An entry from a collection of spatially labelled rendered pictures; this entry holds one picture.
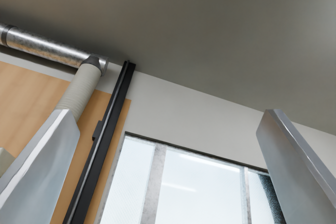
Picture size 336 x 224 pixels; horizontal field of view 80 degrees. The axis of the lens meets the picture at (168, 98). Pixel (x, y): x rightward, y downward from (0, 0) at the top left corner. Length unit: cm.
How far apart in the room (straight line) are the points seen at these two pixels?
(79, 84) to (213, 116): 107
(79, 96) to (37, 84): 37
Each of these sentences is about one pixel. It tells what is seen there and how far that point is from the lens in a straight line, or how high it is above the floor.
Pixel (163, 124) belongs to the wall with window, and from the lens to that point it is 155.
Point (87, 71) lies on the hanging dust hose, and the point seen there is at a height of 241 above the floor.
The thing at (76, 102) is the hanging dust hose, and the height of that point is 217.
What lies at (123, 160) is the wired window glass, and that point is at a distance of 148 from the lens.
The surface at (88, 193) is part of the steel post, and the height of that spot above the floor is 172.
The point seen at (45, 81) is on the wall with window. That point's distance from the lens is 165.
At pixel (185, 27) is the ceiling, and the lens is 138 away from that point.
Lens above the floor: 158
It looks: 35 degrees up
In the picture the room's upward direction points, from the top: 10 degrees clockwise
